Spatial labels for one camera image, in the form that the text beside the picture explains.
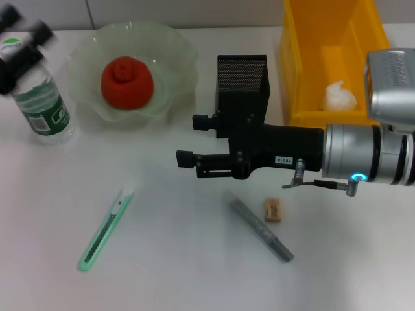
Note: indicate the yellow plastic bin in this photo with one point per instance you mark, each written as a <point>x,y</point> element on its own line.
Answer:
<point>304,64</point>

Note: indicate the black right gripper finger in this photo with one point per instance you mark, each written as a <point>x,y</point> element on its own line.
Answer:
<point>201,122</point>
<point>184,158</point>

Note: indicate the mint green utility knife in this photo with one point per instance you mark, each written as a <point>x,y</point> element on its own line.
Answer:
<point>107,226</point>

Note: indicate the white paper ball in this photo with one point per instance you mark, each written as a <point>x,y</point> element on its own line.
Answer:
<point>338,97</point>

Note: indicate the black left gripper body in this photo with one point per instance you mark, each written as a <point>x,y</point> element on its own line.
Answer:
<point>11,77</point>

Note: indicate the red-orange toy orange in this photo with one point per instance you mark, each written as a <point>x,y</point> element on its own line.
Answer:
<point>128,84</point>

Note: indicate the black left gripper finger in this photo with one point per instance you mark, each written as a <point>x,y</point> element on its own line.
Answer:
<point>9,17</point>
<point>42,32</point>

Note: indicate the clear water bottle green label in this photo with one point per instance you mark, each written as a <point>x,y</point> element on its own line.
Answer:
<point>45,110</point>

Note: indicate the black mesh pen holder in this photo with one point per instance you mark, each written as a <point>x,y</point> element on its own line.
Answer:
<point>240,77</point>

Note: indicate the silver right wrist connector plug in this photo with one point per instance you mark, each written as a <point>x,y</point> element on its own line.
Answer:
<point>299,170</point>

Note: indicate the grey marker pen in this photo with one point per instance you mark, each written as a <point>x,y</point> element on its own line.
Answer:
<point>259,226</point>

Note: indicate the pale green glass fruit plate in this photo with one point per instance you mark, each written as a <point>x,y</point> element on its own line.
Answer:
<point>175,64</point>

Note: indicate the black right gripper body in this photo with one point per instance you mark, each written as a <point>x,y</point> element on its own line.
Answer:
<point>285,149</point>

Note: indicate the small beige wooden block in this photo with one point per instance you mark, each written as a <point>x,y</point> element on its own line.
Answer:
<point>273,210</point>

